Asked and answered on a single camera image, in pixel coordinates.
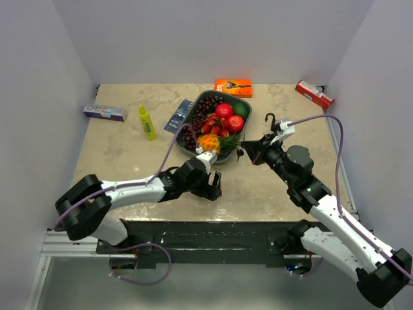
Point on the red white box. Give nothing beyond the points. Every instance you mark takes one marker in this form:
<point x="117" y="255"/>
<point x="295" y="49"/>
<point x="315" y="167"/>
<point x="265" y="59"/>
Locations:
<point x="314" y="94"/>

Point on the blue blister pack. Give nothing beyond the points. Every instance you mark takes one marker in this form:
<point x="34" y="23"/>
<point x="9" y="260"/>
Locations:
<point x="178" y="116"/>

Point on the dark red grape bunch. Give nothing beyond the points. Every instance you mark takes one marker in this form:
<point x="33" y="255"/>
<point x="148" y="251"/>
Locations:
<point x="204" y="106"/>

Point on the grey fruit tray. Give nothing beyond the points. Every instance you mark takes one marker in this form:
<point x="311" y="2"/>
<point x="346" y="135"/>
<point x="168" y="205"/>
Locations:
<point x="230" y="144"/>

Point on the orange razor box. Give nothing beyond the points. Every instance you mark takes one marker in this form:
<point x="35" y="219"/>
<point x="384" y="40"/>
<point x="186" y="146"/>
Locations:
<point x="241" y="88"/>

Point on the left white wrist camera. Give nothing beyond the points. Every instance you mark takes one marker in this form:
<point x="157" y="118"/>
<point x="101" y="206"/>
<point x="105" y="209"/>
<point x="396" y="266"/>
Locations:
<point x="208" y="158"/>

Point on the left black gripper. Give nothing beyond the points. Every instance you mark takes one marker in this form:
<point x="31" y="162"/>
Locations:
<point x="209" y="191"/>

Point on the purple white toothpaste box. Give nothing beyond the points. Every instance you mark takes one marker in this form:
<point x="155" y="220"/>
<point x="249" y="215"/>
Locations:
<point x="105" y="112"/>

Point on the red pomegranate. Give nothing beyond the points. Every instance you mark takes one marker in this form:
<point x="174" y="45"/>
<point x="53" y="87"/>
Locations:
<point x="224" y="110"/>

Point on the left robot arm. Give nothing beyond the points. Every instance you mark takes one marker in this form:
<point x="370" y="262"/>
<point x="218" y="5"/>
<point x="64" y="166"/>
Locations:
<point x="83" y="209"/>

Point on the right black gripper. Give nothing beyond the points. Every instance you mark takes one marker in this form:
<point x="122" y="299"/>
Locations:
<point x="263" y="144"/>

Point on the small black key bunch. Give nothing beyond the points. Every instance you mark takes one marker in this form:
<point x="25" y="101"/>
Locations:
<point x="239" y="153"/>

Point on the green avocado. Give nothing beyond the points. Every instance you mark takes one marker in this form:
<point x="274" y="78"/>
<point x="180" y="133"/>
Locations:
<point x="240" y="110"/>

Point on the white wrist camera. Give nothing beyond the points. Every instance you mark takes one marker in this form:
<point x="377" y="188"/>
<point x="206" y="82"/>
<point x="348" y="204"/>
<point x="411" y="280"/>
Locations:
<point x="282" y="129"/>
<point x="208" y="158"/>

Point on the yellow glue bottle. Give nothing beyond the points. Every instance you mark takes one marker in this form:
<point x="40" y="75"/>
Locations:
<point x="147" y="125"/>

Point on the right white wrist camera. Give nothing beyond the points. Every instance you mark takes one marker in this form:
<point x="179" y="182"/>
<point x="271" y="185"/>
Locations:
<point x="282" y="129"/>

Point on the black base frame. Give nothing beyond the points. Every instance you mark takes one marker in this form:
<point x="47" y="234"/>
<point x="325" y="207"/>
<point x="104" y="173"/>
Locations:
<point x="251" y="243"/>

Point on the red apple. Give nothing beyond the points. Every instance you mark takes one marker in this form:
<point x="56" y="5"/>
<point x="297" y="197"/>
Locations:
<point x="235" y="124"/>

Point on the red strawberry cluster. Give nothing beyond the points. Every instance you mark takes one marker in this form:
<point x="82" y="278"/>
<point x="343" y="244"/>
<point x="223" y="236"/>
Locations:
<point x="215" y="125"/>

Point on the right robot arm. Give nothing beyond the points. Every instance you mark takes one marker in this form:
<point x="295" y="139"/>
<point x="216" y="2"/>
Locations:
<point x="379" y="271"/>

